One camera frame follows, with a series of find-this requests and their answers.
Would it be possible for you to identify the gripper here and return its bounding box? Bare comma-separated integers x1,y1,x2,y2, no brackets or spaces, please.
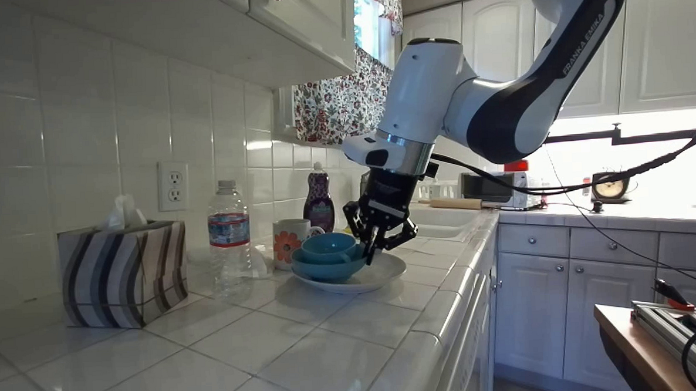
340,166,425,266

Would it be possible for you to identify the large blue bowl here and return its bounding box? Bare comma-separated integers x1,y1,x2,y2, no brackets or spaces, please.
290,242,369,285

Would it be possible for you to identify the white plate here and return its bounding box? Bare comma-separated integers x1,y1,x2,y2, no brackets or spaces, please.
290,249,408,297

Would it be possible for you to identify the small blue bowl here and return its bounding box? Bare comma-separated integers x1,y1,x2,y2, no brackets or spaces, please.
300,231,359,266

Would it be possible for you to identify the white sink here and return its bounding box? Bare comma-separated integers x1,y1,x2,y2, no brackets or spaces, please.
408,204,484,244

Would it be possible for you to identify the purple dish soap bottle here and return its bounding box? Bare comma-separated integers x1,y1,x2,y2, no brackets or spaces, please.
300,161,337,234

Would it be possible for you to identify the white dish rack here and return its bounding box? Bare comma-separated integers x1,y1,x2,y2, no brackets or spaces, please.
414,179,461,203

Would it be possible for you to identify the wooden rolling pin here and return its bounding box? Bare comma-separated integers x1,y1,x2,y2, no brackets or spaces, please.
429,196,484,213

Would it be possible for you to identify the white mug with orange flower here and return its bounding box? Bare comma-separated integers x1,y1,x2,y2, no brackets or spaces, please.
272,217,327,272

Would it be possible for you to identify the toaster oven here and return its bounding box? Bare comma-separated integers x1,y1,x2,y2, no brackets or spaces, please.
459,169,541,214

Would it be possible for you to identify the floral curtain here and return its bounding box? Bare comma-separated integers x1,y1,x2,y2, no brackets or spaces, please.
291,43,397,147

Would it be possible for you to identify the clear plastic water bottle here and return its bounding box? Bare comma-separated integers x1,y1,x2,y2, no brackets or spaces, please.
206,178,254,300

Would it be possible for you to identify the row of white base cabinets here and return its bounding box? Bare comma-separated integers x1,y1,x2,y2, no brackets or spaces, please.
488,214,696,391

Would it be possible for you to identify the window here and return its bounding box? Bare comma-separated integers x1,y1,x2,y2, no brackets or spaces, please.
352,0,400,72

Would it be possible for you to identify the floral curtain valance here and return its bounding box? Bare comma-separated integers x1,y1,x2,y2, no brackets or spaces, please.
363,0,404,37

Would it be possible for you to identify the small table clock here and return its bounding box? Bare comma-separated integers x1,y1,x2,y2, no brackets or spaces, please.
590,171,632,205

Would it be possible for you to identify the striped tissue box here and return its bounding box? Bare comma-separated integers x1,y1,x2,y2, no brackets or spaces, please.
55,191,190,333

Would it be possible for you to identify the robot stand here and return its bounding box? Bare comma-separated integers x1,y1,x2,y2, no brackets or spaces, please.
593,297,696,391

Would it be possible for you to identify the red and black clamp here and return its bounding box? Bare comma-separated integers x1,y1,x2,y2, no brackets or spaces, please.
652,277,696,314

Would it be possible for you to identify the white wall socket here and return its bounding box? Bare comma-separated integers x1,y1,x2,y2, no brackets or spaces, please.
157,161,190,213

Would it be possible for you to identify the white wall cabinet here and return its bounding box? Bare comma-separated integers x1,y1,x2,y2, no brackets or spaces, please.
13,0,360,100

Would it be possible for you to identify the thin black cable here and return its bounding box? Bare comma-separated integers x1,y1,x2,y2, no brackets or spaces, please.
542,139,696,299

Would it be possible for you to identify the row of white wall cabinets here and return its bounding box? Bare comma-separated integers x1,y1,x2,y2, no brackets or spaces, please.
400,0,696,126

